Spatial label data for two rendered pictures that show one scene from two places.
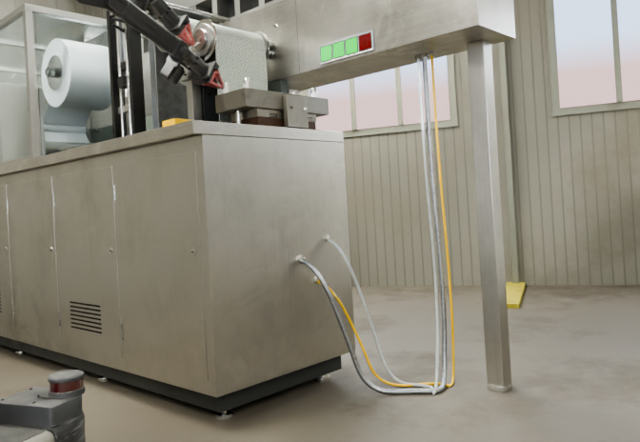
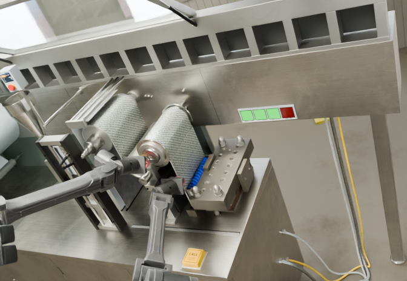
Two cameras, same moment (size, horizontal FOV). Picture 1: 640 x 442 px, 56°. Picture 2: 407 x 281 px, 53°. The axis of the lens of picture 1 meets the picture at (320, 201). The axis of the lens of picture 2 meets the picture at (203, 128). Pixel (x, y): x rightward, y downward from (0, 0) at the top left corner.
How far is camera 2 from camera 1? 168 cm
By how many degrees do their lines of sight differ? 32
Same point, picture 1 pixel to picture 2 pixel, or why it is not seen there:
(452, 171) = not seen: hidden behind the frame
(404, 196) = not seen: hidden behind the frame
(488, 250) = (390, 206)
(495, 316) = (397, 235)
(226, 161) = (244, 271)
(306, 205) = (272, 229)
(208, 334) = not seen: outside the picture
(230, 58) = (178, 155)
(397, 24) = (318, 103)
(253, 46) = (183, 126)
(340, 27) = (257, 98)
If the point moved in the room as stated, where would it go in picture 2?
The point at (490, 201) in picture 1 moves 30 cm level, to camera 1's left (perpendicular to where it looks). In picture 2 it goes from (392, 184) to (339, 214)
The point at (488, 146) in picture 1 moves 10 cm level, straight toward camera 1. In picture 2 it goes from (389, 155) to (400, 169)
